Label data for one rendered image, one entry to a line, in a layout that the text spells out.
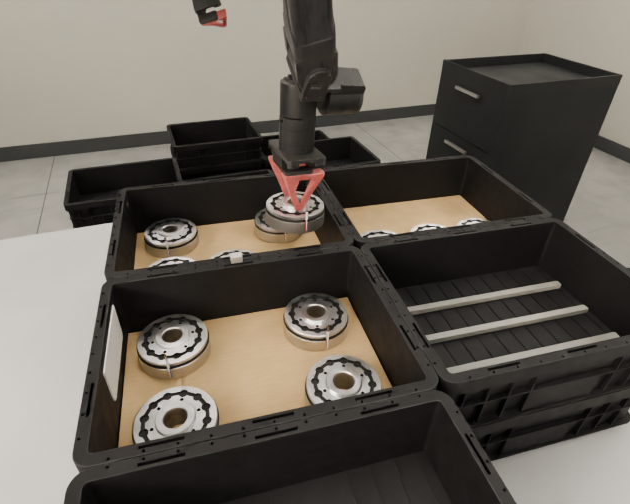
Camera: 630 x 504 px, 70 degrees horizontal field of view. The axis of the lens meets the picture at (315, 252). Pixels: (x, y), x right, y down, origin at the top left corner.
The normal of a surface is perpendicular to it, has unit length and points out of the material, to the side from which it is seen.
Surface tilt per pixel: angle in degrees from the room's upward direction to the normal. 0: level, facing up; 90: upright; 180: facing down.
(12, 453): 0
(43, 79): 90
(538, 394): 90
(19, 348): 0
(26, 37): 90
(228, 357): 0
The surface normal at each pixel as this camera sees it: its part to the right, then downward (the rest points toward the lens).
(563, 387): 0.26, 0.56
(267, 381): 0.03, -0.82
